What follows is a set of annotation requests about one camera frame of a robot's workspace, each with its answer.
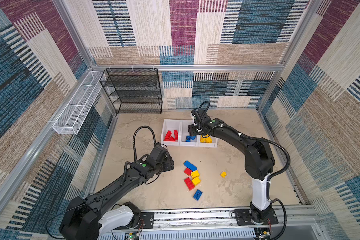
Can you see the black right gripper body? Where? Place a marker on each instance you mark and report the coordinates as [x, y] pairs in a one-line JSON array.
[[192, 129]]

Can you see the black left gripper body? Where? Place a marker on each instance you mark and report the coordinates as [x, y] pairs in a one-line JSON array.
[[166, 165]]

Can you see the blue brick bottom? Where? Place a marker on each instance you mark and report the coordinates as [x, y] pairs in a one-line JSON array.
[[197, 195]]

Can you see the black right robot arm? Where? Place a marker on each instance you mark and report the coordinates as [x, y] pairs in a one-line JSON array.
[[259, 159]]

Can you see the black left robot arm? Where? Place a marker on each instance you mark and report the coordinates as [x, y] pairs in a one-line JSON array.
[[89, 218]]

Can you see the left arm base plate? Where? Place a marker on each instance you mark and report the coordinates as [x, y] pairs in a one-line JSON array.
[[142, 220]]

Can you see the black wire shelf rack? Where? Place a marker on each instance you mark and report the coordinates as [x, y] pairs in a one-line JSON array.
[[133, 90]]

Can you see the aluminium front rail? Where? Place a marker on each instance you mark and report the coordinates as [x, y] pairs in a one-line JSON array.
[[213, 219]]

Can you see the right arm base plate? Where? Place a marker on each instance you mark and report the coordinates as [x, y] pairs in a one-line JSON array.
[[249, 217]]

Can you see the white wire mesh basket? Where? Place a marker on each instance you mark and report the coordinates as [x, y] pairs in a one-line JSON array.
[[75, 112]]

